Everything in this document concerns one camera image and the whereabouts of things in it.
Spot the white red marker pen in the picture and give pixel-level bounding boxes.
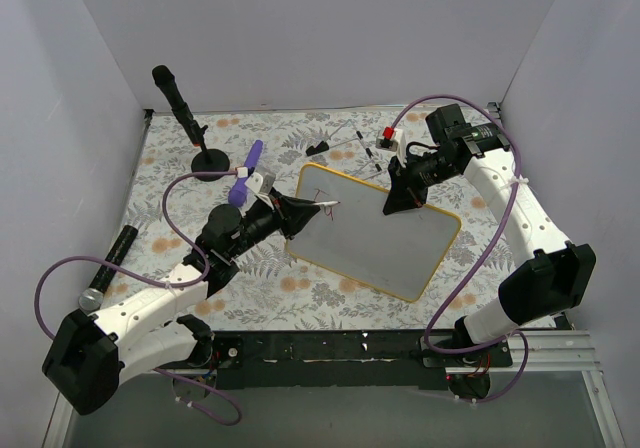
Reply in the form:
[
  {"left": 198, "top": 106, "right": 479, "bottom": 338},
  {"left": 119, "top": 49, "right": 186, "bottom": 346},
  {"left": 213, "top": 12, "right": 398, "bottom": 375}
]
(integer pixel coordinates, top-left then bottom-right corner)
[{"left": 314, "top": 201, "right": 340, "bottom": 208}]

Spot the yellow framed whiteboard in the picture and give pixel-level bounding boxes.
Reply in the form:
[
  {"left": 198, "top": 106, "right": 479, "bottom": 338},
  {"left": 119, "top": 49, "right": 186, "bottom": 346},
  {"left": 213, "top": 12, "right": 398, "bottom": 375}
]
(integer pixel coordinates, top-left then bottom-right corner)
[{"left": 286, "top": 163, "right": 462, "bottom": 302}]

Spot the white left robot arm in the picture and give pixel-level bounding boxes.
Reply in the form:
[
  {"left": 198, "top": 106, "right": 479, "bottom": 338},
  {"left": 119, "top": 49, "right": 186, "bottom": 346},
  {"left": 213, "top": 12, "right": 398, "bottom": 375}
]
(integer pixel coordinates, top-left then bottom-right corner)
[{"left": 42, "top": 190, "right": 326, "bottom": 415}]

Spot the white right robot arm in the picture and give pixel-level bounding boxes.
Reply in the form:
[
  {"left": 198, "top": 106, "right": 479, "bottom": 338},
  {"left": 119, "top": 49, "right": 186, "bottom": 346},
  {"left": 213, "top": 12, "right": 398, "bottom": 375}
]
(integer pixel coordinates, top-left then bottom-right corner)
[{"left": 376, "top": 98, "right": 596, "bottom": 366}]

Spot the black microphone on stand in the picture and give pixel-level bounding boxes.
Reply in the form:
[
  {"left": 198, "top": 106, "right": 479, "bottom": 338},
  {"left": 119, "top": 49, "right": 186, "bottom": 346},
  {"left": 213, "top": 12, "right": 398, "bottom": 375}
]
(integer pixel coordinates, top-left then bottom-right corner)
[{"left": 152, "top": 65, "right": 230, "bottom": 182}]

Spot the floral table mat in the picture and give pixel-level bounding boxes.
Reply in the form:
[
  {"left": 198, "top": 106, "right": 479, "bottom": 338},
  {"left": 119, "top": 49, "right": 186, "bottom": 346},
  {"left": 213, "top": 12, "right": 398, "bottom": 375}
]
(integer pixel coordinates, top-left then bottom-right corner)
[{"left": 104, "top": 107, "right": 515, "bottom": 330}]

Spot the black flashlight silver head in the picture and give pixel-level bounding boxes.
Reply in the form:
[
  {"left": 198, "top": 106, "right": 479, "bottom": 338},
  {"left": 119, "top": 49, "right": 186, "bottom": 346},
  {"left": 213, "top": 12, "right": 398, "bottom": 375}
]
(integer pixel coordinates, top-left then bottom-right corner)
[{"left": 78, "top": 225, "right": 138, "bottom": 313}]

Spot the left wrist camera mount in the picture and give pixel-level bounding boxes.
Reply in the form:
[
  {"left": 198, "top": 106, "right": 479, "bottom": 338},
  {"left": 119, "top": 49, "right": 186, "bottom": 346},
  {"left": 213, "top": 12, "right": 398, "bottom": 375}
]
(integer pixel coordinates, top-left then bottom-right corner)
[{"left": 246, "top": 169, "right": 275, "bottom": 205}]

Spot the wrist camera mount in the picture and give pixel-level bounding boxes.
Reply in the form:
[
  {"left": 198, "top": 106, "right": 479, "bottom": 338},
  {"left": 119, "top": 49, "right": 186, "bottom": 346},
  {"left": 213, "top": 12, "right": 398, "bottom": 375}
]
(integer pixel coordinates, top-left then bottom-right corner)
[
  {"left": 376, "top": 127, "right": 407, "bottom": 167},
  {"left": 246, "top": 169, "right": 275, "bottom": 205}
]

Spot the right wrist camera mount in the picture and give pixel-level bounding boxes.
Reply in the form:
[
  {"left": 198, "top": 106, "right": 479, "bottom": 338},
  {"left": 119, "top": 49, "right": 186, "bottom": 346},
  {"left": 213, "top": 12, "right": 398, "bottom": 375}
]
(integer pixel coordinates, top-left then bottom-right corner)
[{"left": 376, "top": 127, "right": 407, "bottom": 167}]

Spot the wire whiteboard stand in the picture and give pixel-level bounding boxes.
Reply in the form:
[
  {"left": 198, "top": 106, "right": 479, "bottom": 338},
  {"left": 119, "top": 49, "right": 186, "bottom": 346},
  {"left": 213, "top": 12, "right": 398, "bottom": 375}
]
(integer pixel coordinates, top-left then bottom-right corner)
[{"left": 305, "top": 120, "right": 383, "bottom": 179}]

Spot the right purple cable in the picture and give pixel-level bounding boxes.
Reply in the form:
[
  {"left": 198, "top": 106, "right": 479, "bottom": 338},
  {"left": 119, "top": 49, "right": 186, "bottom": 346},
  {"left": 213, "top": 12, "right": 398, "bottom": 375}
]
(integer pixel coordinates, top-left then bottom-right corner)
[{"left": 392, "top": 93, "right": 529, "bottom": 404}]

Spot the purple cable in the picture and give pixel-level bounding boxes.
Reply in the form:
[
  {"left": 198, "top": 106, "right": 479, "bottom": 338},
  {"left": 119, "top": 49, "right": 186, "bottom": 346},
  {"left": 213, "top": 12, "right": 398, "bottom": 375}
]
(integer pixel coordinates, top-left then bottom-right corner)
[
  {"left": 392, "top": 93, "right": 529, "bottom": 404},
  {"left": 33, "top": 167, "right": 244, "bottom": 427}
]

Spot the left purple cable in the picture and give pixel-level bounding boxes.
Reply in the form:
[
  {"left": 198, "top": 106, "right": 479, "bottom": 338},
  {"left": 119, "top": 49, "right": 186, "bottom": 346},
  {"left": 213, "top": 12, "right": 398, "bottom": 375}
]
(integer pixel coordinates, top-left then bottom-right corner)
[{"left": 33, "top": 167, "right": 244, "bottom": 427}]

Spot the aluminium frame rail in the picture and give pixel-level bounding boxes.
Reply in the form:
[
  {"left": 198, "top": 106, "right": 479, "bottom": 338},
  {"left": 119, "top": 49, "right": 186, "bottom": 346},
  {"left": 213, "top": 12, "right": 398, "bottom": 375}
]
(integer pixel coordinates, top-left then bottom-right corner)
[{"left": 39, "top": 101, "right": 626, "bottom": 448}]

